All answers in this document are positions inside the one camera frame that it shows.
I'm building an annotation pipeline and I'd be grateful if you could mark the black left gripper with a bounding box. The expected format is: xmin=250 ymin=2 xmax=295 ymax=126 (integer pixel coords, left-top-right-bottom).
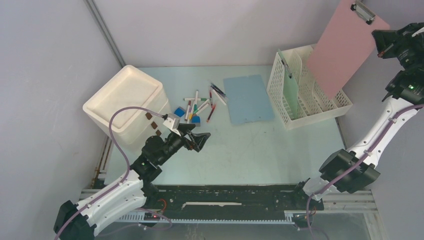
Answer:
xmin=157 ymin=123 xmax=210 ymax=165

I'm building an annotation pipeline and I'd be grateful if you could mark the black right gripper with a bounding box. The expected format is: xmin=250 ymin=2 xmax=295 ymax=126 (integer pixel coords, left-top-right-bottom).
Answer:
xmin=374 ymin=22 xmax=424 ymax=73

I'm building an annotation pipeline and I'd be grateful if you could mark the pink clipboard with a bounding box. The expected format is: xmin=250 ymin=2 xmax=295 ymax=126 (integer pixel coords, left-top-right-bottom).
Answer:
xmin=306 ymin=0 xmax=390 ymax=99

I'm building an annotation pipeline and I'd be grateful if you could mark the blue clipboard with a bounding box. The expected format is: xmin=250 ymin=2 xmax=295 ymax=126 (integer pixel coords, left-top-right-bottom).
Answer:
xmin=223 ymin=74 xmax=275 ymax=125

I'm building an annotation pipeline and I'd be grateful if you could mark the green clipboard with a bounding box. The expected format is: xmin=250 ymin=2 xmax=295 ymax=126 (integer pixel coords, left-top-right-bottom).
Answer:
xmin=278 ymin=49 xmax=298 ymax=120

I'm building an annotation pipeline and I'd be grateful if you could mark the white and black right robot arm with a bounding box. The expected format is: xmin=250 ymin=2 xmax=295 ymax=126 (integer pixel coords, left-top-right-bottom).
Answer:
xmin=290 ymin=22 xmax=424 ymax=209

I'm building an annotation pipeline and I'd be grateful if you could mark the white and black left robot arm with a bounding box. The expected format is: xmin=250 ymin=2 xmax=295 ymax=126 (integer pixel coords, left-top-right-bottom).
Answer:
xmin=53 ymin=124 xmax=211 ymax=240

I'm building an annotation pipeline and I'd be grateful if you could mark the blue eraser right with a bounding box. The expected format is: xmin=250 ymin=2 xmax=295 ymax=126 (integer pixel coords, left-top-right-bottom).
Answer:
xmin=191 ymin=115 xmax=201 ymax=127

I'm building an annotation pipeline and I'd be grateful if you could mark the blue eraser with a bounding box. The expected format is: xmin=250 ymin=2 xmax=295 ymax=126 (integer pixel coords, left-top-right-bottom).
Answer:
xmin=191 ymin=115 xmax=201 ymax=127
xmin=174 ymin=106 xmax=186 ymax=118

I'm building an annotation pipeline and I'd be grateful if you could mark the white marker yellow cap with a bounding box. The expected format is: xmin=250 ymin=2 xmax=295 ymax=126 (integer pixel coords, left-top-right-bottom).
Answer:
xmin=187 ymin=105 xmax=197 ymax=124

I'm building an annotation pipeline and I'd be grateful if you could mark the blue eraser left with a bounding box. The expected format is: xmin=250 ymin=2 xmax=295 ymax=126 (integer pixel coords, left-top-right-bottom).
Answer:
xmin=174 ymin=106 xmax=186 ymax=118

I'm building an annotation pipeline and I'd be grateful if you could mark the white marker teal tip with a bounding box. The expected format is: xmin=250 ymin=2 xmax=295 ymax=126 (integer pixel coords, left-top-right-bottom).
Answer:
xmin=193 ymin=90 xmax=199 ymax=107

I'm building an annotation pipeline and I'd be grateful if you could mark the red pen orange cap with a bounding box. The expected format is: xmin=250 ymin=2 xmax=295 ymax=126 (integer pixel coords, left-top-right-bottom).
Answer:
xmin=206 ymin=103 xmax=217 ymax=123

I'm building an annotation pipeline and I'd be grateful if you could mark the white marker brown tip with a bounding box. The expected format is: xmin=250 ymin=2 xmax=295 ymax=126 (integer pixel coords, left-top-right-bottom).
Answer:
xmin=194 ymin=103 xmax=210 ymax=116

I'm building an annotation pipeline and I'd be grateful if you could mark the white marker brown cap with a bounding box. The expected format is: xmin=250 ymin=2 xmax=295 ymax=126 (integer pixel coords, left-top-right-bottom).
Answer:
xmin=184 ymin=100 xmax=192 ymax=122

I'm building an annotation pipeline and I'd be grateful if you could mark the white marker green tip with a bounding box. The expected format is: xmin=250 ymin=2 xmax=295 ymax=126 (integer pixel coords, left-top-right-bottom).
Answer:
xmin=196 ymin=99 xmax=210 ymax=112

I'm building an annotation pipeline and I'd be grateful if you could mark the white marker green cap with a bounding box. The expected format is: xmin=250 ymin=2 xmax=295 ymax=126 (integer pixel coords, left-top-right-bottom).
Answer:
xmin=183 ymin=98 xmax=202 ymax=101

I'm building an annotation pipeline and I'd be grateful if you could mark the red transparent pen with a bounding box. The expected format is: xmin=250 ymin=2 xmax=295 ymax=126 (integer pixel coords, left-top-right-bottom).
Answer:
xmin=208 ymin=87 xmax=213 ymax=108

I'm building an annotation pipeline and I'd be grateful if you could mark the white chalk stick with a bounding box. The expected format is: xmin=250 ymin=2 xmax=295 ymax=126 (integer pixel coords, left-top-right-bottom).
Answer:
xmin=211 ymin=89 xmax=227 ymax=106

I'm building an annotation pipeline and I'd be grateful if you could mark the green transparent pen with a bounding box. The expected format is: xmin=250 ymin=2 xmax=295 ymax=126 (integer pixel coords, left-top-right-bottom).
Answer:
xmin=208 ymin=80 xmax=226 ymax=96

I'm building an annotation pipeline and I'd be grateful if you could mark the white drawer cabinet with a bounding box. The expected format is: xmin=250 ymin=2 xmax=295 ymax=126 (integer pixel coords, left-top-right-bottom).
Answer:
xmin=82 ymin=65 xmax=172 ymax=154

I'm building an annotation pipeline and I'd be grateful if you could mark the white perforated file organizer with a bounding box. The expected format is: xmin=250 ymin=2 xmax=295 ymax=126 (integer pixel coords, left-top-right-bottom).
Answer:
xmin=266 ymin=45 xmax=353 ymax=130

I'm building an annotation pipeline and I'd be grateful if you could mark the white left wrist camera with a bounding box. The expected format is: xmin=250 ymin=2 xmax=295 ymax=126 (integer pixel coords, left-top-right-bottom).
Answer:
xmin=162 ymin=113 xmax=182 ymax=137

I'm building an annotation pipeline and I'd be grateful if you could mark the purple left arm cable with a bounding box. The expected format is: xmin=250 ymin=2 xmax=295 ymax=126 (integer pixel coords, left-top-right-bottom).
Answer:
xmin=53 ymin=106 xmax=168 ymax=240

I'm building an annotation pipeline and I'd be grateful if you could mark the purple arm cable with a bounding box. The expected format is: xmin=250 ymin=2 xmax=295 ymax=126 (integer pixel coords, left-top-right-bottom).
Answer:
xmin=53 ymin=106 xmax=168 ymax=240
xmin=305 ymin=104 xmax=424 ymax=240

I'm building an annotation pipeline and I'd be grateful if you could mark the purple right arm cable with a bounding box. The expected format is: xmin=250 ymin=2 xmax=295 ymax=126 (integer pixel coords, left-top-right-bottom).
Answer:
xmin=305 ymin=104 xmax=424 ymax=240

